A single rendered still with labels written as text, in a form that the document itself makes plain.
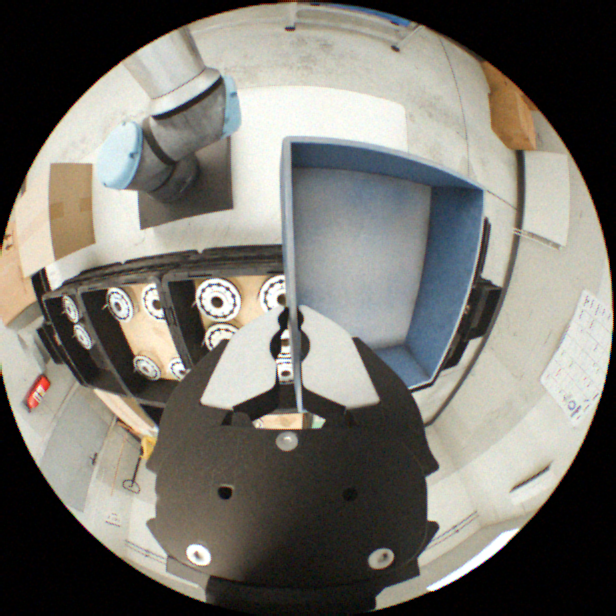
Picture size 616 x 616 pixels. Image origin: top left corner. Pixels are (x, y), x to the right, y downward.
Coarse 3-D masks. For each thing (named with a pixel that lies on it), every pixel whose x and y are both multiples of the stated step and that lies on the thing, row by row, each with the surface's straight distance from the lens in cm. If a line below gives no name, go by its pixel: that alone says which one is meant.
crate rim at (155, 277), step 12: (132, 276) 44; (144, 276) 40; (156, 276) 39; (84, 288) 56; (96, 288) 52; (156, 288) 39; (84, 312) 61; (168, 312) 41; (168, 324) 42; (96, 336) 63; (180, 348) 45; (108, 360) 67; (180, 360) 48; (132, 396) 75
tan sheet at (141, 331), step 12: (108, 288) 65; (132, 288) 58; (144, 312) 59; (132, 324) 64; (144, 324) 61; (156, 324) 58; (132, 336) 68; (144, 336) 64; (156, 336) 61; (168, 336) 59; (132, 348) 72; (144, 348) 68; (156, 348) 65; (168, 348) 62; (168, 360) 66; (168, 372) 70
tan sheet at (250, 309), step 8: (200, 280) 46; (240, 280) 44; (248, 280) 43; (256, 280) 43; (248, 288) 44; (256, 288) 44; (216, 296) 46; (248, 296) 45; (256, 296) 45; (280, 296) 44; (248, 304) 46; (256, 304) 45; (240, 312) 47; (248, 312) 47; (256, 312) 46; (264, 312) 46; (208, 320) 50; (240, 320) 48; (248, 320) 48
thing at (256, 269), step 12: (240, 264) 34; (252, 264) 33; (264, 264) 33; (276, 264) 33; (168, 276) 37; (180, 276) 36; (204, 276) 34; (216, 276) 33; (228, 276) 33; (240, 276) 32; (168, 288) 38; (168, 300) 39; (180, 336) 43; (192, 360) 47; (288, 408) 56
